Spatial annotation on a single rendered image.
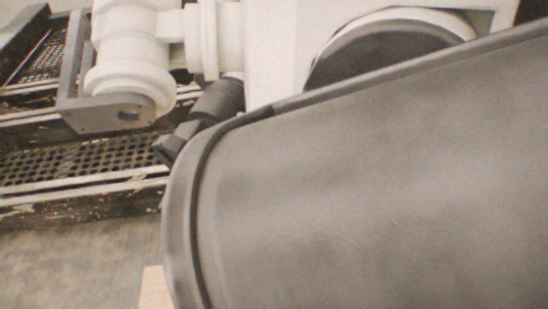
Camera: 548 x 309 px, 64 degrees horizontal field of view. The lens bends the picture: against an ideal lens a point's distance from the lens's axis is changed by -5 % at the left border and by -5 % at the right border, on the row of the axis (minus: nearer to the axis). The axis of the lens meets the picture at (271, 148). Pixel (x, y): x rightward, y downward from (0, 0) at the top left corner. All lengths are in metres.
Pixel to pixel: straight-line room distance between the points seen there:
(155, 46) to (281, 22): 0.13
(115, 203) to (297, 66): 0.73
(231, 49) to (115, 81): 0.08
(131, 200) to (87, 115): 0.59
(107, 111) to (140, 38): 0.05
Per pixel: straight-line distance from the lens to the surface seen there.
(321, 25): 0.21
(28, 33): 1.97
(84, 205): 0.94
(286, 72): 0.23
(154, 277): 0.79
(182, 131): 0.64
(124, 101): 0.31
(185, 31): 0.33
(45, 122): 1.24
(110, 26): 0.34
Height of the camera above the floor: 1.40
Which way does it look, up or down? 17 degrees down
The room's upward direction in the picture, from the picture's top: 73 degrees counter-clockwise
